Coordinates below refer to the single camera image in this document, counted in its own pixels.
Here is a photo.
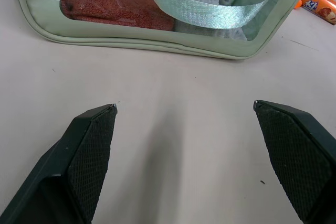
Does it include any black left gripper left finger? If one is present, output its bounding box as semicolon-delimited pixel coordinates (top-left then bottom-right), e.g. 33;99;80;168
0;103;118;224

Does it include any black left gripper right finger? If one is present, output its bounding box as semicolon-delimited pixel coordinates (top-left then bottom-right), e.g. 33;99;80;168
253;100;336;224

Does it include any light green transparent bag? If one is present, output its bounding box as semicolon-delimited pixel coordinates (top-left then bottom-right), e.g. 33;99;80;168
5;0;319;62

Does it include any orange snack tube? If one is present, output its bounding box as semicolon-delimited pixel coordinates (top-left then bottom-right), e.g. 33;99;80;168
294;0;336;26

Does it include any rust red folded towel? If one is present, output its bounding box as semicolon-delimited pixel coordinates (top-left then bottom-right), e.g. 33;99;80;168
59;0;175;31

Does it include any pale grey folded towel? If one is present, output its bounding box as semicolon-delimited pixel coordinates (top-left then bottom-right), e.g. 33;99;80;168
93;0;248;41

